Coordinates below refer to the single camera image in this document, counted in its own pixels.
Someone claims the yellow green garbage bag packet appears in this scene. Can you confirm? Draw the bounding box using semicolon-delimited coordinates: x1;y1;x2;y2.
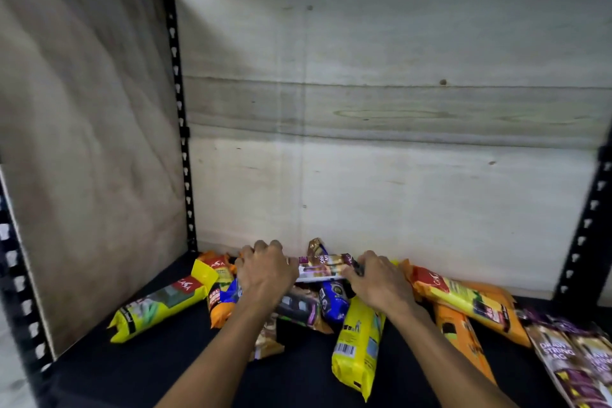
107;259;220;344

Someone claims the person's right forearm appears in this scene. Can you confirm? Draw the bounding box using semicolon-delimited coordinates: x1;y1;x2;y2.
385;300;520;408

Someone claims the person's left hand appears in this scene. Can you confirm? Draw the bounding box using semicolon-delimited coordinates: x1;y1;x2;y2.
234;240;300;301

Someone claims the yellow packet with barcode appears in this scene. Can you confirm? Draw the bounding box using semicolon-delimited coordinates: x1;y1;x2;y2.
331;296;387;403

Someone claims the plywood side panel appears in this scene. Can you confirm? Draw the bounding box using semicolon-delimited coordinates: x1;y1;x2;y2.
0;0;189;360

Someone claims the purple drawstring bag packet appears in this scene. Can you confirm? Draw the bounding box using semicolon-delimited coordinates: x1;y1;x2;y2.
521;310;610;408
569;322;612;387

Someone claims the blue biscuit packet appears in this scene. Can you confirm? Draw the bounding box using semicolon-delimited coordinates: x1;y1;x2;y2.
318;280;352;324

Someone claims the dark grey snack packet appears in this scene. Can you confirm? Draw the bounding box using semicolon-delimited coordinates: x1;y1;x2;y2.
276;286;334;335

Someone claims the person's right hand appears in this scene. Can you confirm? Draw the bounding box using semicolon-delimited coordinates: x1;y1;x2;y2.
340;250;417;312

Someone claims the brown and purple snack packet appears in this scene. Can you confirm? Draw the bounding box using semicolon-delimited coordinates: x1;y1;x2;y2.
293;253;360;283

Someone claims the brown gold snack packet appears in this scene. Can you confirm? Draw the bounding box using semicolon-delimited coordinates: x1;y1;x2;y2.
251;314;286;361

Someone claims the person's left forearm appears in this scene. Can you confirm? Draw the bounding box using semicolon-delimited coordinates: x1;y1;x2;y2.
154;295;288;408

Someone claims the orange snack packet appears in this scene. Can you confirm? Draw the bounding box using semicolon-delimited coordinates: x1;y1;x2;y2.
198;251;240;330

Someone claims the yellow orange long packet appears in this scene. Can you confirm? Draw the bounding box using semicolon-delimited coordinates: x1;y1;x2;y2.
401;259;531;348

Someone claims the black perforated metal rack post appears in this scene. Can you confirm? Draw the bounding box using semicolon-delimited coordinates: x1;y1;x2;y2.
152;0;199;253
0;178;54;408
554;123;612;308

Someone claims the plywood back panel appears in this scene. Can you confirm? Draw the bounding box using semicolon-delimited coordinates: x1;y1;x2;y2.
172;0;612;301

